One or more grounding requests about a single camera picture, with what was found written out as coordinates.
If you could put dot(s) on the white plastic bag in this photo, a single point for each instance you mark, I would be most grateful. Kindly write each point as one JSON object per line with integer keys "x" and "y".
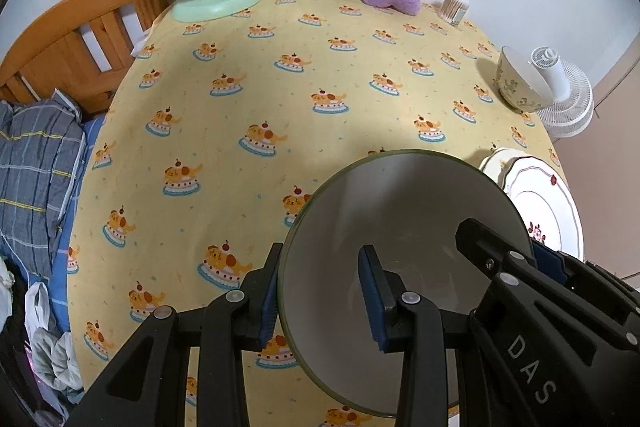
{"x": 37, "y": 307}

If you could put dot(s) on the yellow printed tablecloth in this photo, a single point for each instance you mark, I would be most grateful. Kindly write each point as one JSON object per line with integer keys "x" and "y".
{"x": 250, "y": 82}

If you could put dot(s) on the beige door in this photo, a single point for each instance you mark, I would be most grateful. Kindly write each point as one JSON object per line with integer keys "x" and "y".
{"x": 610, "y": 157}

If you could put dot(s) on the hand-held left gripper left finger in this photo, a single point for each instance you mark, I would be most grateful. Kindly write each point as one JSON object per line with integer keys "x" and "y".
{"x": 270, "y": 307}

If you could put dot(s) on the cotton swab container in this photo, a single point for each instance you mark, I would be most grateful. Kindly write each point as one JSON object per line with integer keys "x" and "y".
{"x": 455, "y": 7}

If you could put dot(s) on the large grey bowl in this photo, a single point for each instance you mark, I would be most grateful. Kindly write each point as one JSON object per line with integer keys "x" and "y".
{"x": 380, "y": 207}

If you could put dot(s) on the blue bedsheet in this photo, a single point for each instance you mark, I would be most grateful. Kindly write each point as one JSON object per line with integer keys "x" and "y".
{"x": 60, "y": 302}

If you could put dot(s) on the wooden headboard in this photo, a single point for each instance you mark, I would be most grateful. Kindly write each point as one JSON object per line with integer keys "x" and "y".
{"x": 55, "y": 42}

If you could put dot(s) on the yellow floral white plate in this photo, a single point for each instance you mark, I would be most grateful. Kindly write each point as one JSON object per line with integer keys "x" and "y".
{"x": 492, "y": 164}

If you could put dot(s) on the grey white cloth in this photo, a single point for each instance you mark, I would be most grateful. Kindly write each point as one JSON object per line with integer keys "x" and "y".
{"x": 62, "y": 357}

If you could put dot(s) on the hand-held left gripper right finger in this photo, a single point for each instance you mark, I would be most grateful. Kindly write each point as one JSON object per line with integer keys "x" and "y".
{"x": 372, "y": 302}

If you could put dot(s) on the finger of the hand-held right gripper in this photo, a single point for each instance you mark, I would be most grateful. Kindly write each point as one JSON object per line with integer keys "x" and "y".
{"x": 495, "y": 252}
{"x": 547, "y": 257}

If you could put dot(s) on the red-rimmed white plate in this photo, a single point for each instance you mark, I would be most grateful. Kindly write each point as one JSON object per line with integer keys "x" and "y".
{"x": 540, "y": 202}

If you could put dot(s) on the small floral bowl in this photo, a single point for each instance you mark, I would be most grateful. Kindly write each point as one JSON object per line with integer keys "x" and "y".
{"x": 515, "y": 87}

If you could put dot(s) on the dark cloth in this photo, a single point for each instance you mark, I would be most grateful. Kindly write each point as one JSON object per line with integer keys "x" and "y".
{"x": 12, "y": 332}

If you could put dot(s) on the white fan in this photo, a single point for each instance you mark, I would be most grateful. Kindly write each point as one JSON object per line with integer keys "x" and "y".
{"x": 570, "y": 112}

